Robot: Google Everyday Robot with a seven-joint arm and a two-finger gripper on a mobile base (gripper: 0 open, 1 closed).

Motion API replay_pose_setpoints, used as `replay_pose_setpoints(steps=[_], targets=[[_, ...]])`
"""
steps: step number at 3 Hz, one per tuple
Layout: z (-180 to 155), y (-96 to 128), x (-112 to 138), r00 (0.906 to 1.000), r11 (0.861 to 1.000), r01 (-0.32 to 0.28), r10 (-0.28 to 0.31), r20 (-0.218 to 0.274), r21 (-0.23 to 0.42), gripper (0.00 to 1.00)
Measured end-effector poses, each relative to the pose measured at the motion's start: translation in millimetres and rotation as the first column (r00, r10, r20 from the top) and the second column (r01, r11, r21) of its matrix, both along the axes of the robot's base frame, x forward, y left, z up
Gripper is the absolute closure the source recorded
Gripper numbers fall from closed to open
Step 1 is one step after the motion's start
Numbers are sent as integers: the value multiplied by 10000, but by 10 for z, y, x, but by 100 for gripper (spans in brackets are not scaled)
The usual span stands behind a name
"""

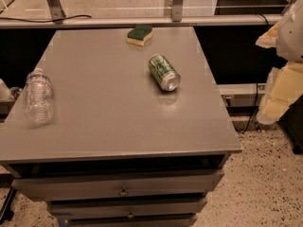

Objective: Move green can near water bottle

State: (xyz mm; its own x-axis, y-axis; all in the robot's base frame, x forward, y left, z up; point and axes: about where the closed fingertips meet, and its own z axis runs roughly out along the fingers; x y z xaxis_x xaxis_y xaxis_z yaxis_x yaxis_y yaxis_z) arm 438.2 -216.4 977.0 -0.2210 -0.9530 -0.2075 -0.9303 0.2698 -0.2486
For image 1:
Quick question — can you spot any green soda can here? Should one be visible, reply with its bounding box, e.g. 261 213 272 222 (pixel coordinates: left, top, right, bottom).
149 54 181 92

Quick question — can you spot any black cable on rail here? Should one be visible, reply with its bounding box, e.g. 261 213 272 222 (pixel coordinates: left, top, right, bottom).
0 14 93 24

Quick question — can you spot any top grey drawer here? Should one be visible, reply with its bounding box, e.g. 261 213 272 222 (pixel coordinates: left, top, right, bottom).
12 169 223 201

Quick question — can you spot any clear plastic water bottle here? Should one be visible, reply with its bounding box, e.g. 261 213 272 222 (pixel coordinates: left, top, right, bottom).
25 68 54 124

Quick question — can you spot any green and yellow sponge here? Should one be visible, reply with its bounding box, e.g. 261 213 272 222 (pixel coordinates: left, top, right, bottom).
127 25 152 46

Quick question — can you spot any grey drawer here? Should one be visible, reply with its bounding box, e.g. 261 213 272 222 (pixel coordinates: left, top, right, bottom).
12 169 223 201
68 214 197 227
48 196 206 219

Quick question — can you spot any bottom grey drawer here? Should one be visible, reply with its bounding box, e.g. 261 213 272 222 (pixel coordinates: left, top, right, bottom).
68 214 197 227

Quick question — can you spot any metal bracket shelf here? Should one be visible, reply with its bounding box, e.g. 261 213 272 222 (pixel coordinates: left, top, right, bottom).
219 83 265 108

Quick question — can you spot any white object at left edge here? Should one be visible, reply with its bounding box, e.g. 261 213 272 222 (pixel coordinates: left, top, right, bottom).
0 79 11 101

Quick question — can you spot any middle grey drawer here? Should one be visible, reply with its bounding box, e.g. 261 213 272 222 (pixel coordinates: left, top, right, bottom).
48 196 206 219

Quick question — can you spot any grey metal rail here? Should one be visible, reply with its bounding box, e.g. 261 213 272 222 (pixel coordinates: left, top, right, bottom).
0 14 282 29

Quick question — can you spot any black hanging cable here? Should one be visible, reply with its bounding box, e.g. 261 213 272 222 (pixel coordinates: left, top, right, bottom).
235 13 270 134

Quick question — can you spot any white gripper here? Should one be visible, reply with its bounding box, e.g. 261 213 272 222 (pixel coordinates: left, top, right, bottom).
256 0 303 125

